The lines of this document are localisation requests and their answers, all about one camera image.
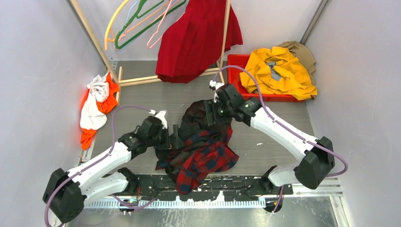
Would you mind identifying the green hanger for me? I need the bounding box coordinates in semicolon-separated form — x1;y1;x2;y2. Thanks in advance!
114;0;187;51

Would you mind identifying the orange hanger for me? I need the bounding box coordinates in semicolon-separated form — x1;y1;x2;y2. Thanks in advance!
104;0;176;51

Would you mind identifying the pink wire hanger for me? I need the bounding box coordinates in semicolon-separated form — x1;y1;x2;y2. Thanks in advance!
146;0;187;49

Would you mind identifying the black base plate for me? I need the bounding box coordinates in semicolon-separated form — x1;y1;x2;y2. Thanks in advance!
115;175;280;202

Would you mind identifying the red plastic bin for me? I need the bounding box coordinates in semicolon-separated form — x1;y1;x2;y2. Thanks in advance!
227;54;305;103

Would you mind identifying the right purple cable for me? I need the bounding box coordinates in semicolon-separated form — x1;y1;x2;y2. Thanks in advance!
211;65;349;215

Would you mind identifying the light blue hanger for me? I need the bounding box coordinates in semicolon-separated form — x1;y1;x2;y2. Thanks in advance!
122;0;139;35

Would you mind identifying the yellow garment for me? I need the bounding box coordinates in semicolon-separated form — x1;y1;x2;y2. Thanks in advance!
239;47;318;101

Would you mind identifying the wooden clothes rack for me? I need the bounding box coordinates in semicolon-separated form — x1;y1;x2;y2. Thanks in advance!
66;0;231;87

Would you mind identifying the tan garment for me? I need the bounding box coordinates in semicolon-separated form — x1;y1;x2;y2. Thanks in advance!
278;41;316;76

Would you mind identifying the orange and white garment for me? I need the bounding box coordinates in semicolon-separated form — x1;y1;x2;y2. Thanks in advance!
79;72;120;150

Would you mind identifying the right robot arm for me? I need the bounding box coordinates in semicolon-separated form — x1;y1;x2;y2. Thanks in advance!
205;80;335;194

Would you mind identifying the dark plaid garment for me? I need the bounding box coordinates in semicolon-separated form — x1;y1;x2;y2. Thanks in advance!
155;100;239;195

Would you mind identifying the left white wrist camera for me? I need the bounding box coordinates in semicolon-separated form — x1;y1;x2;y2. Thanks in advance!
149;109;168;129

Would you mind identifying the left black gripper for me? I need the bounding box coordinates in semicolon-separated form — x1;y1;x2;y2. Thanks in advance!
147;125;185;150

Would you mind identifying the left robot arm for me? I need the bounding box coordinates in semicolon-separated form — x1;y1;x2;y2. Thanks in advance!
43;111;183;223

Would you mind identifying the red skirt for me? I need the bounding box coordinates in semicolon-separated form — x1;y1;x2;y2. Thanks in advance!
155;0;243;83

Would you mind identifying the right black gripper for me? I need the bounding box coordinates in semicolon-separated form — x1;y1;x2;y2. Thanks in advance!
204;98;233;126

